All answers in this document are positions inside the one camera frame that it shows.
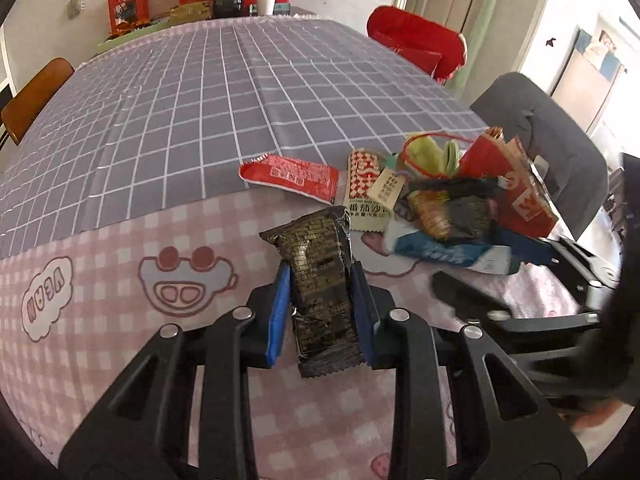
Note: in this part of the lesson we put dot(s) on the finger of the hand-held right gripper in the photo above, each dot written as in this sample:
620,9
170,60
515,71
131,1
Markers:
525,250
465,297

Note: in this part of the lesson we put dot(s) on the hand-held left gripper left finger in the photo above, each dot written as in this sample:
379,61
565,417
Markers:
280,310

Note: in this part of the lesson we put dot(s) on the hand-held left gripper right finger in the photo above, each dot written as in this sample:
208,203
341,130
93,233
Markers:
362,310

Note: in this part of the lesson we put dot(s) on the black snack wrapper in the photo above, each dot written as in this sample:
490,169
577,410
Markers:
315,270

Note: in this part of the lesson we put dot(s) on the blue white snack packet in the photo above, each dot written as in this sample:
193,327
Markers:
440,250

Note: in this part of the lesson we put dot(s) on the red paper bag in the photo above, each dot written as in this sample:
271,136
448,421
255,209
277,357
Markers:
525,195

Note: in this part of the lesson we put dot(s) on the pile of mixed wrappers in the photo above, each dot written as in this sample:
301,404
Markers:
450,210

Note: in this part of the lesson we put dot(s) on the red white patterned sachet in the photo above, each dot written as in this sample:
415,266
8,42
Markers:
362,185

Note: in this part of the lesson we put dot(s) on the grey jacket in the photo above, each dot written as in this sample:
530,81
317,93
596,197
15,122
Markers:
550,120

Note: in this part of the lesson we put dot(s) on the long red wrapper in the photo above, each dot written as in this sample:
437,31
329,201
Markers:
295,175

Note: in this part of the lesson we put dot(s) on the pink checked cartoon tablecloth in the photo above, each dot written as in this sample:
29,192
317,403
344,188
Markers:
125,360

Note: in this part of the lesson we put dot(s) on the grey checked tablecloth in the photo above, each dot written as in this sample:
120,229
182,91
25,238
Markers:
200,110

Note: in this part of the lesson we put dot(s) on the green lace door curtain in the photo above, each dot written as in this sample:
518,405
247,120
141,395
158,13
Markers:
480,25

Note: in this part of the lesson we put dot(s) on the red cartoon garment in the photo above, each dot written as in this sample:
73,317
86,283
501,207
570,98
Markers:
415,35

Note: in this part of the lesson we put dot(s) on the small teal box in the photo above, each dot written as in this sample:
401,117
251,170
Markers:
282,9

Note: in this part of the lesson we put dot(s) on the white paper cup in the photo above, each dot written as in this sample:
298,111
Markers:
265,2

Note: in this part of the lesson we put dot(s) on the green snack tray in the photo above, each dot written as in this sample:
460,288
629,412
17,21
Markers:
150,27

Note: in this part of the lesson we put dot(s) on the brown wooden chair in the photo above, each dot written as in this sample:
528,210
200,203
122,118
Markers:
35,95

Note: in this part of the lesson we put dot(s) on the red picture card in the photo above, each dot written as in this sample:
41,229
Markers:
128,7

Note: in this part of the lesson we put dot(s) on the hanging wall ornament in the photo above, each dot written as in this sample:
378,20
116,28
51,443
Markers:
76,5

